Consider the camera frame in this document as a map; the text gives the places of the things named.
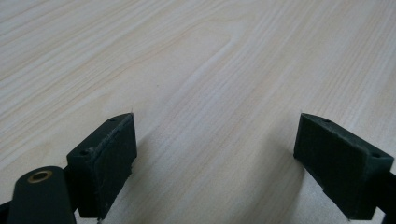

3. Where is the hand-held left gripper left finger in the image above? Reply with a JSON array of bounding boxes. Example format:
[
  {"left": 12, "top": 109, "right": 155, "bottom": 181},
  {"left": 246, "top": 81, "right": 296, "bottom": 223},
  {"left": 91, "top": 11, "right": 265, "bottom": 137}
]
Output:
[{"left": 65, "top": 112, "right": 138, "bottom": 220}]

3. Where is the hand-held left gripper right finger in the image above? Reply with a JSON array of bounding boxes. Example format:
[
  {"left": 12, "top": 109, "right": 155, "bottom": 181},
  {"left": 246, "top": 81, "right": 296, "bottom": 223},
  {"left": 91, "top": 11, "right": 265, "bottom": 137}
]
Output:
[{"left": 292, "top": 112, "right": 395, "bottom": 221}]

